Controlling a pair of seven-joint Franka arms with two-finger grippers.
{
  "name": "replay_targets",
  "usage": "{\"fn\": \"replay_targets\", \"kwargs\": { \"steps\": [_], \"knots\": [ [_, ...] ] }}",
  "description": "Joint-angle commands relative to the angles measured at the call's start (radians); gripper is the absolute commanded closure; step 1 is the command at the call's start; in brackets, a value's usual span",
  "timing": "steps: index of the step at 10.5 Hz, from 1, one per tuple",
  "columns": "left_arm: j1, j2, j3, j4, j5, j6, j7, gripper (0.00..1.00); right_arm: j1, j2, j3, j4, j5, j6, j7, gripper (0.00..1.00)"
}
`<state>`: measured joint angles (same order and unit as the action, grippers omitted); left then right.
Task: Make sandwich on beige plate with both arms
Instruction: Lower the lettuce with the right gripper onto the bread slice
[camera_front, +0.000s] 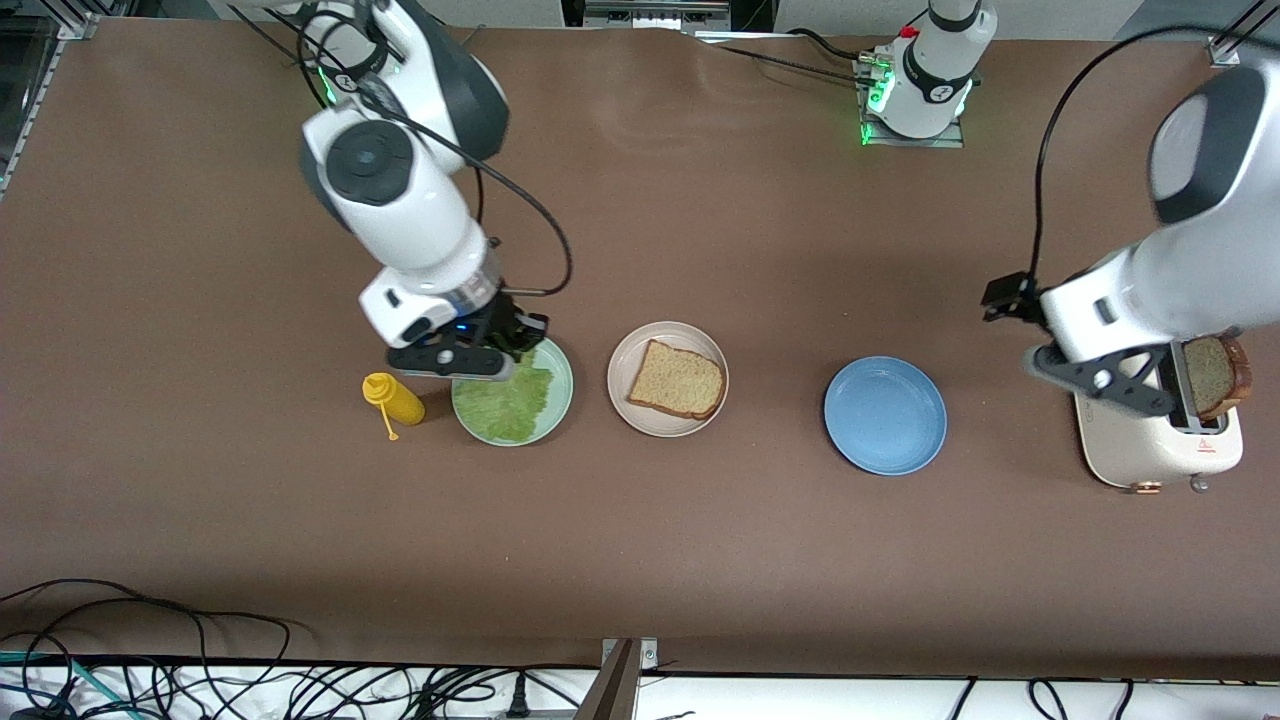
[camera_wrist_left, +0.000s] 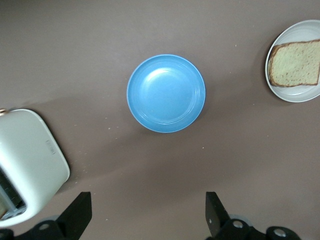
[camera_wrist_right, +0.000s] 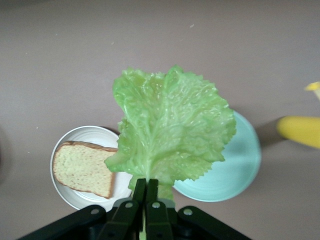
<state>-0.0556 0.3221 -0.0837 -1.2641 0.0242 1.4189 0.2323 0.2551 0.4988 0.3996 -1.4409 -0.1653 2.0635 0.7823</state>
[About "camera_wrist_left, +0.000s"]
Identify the blue plate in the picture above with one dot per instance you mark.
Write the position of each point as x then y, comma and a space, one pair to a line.
166, 93

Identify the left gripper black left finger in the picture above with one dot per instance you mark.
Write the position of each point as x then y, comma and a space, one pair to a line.
77, 215

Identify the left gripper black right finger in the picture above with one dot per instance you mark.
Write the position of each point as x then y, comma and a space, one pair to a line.
216, 217

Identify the cream toaster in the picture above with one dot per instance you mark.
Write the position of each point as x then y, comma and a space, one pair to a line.
30, 155

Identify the beige plate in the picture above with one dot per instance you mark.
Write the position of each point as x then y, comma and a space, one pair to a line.
295, 95

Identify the brown bread slice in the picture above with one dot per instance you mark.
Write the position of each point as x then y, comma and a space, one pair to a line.
295, 65

